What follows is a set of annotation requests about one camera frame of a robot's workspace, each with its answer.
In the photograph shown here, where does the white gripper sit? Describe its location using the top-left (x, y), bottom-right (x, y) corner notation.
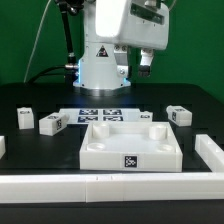
top-left (114, 0), bottom-right (169, 78)

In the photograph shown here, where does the white square tabletop part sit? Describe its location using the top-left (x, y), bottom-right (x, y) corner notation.
top-left (79, 121), bottom-right (183, 172)

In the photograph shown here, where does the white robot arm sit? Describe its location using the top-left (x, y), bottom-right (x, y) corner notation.
top-left (74, 0), bottom-right (169, 96)

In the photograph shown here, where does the white fiducial marker sheet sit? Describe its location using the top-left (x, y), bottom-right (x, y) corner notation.
top-left (59, 108), bottom-right (140, 124)

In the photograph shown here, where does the black cable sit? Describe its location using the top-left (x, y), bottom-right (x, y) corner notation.
top-left (27, 65), bottom-right (80, 84)

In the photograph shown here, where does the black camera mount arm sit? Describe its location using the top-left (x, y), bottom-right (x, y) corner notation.
top-left (54, 0), bottom-right (84, 64)

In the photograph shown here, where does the white thin cable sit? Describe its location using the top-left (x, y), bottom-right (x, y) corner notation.
top-left (23, 0), bottom-right (53, 84)

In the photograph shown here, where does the white right obstacle wall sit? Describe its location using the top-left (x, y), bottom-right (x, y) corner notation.
top-left (195, 134), bottom-right (224, 173)

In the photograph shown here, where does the white obstacle wall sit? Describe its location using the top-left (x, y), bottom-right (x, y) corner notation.
top-left (0, 136), bottom-right (6, 159)
top-left (0, 173), bottom-right (224, 203)
top-left (195, 134), bottom-right (224, 173)

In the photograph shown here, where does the white front obstacle wall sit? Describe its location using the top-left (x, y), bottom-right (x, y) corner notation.
top-left (0, 173), bottom-right (224, 203)

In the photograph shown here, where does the white left obstacle wall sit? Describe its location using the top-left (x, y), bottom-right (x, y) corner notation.
top-left (0, 136), bottom-right (6, 159)

